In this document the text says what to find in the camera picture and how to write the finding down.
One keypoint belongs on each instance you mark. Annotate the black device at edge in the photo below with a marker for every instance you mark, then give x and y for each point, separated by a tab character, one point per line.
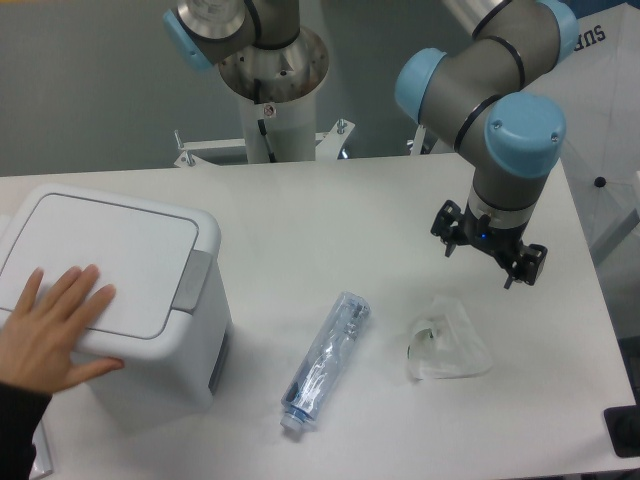
623	428

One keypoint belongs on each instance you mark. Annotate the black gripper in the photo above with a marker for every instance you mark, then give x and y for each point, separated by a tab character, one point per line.
524	263

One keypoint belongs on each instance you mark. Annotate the white push-lid trash can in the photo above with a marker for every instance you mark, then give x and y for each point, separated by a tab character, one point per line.
169	320

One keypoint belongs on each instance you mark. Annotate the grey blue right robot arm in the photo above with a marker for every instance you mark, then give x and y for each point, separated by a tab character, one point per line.
475	102

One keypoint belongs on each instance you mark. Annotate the black sleeved forearm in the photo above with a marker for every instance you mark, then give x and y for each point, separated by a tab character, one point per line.
21	412

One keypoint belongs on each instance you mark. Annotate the crumpled clear plastic bag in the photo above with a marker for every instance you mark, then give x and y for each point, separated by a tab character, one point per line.
444	344

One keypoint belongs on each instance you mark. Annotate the white metal base frame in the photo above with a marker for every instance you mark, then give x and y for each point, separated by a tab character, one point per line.
329	146

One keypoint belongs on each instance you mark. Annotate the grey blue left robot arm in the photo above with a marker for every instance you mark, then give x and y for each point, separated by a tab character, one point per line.
208	32

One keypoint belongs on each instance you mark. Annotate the bare human hand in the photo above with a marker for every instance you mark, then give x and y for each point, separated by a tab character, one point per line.
40	334

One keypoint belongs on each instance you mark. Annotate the crushed clear plastic bottle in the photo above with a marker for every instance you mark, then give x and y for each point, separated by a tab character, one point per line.
324	362

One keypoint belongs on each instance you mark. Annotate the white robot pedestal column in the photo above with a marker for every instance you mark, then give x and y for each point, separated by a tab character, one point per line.
276	91

